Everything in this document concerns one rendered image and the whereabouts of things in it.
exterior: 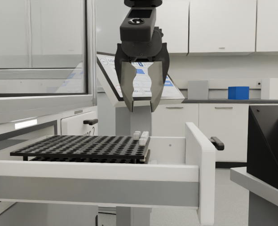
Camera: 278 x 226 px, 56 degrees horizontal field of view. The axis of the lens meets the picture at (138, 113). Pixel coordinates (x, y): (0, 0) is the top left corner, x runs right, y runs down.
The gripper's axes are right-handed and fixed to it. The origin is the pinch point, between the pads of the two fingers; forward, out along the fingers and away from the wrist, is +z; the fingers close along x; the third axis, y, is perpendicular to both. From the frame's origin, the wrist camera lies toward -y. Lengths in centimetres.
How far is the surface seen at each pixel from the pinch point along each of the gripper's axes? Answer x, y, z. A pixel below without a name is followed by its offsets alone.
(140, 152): -0.2, -4.5, 7.7
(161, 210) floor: -2, 167, 98
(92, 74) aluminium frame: 23, 50, -9
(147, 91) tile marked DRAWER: 5, 84, -3
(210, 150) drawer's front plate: -10.2, -12.9, 5.2
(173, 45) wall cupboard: -16, 327, -67
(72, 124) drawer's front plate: 21.2, 22.0, 6.7
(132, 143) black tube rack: 2.0, 3.0, 7.8
